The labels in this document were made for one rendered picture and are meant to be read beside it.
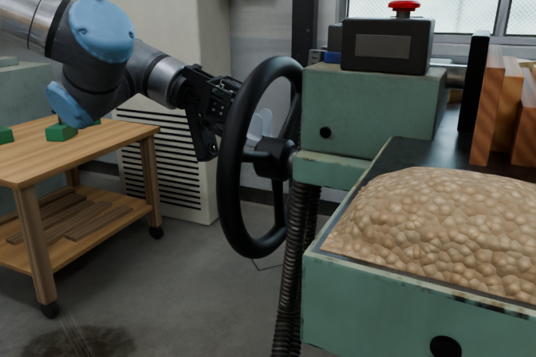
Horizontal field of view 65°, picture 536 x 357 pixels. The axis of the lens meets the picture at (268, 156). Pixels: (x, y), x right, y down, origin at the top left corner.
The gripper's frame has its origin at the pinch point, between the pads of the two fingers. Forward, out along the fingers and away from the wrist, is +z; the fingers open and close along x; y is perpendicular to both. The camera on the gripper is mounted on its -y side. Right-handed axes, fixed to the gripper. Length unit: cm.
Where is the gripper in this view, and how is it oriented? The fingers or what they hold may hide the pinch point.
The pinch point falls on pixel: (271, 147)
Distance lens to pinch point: 74.1
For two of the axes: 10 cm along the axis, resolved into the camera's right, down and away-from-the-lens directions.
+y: 3.0, -8.3, -4.7
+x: 4.4, -3.1, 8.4
